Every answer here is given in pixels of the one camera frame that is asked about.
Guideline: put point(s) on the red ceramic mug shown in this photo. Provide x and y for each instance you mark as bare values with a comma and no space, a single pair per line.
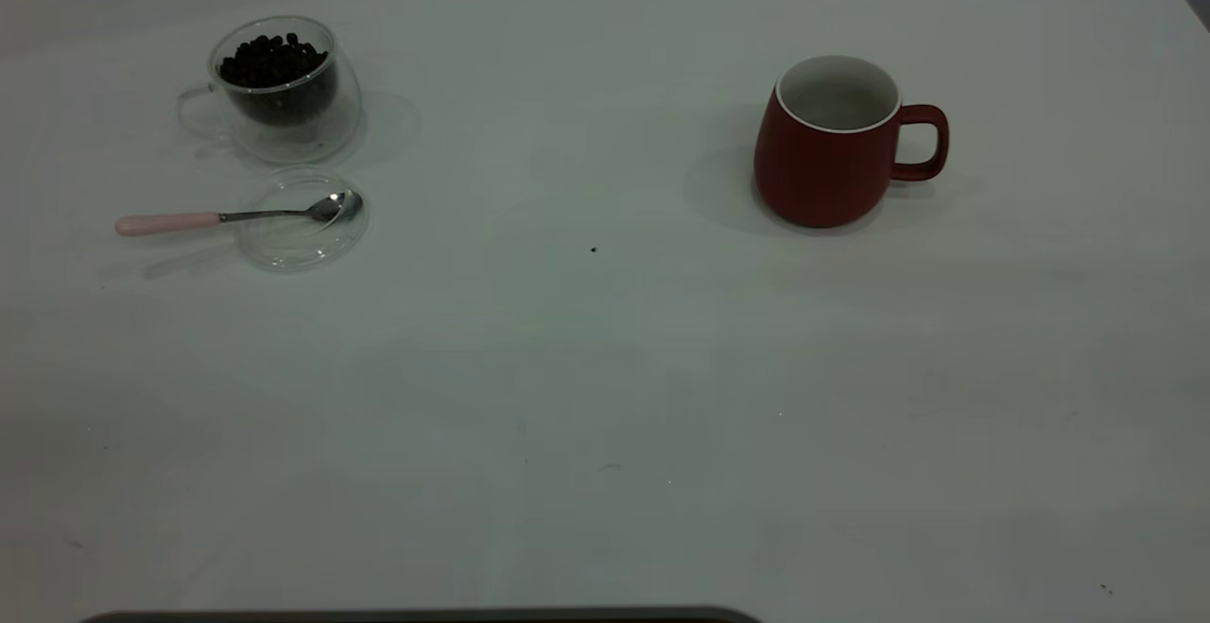
822,174

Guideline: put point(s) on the pile of coffee beans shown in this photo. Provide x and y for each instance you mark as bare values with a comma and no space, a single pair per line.
274,65

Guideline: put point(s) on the clear round glass saucer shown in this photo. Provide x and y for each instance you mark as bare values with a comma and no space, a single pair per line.
293,247

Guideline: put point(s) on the clear double-wall glass cup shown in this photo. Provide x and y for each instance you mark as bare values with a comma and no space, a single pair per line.
317,141

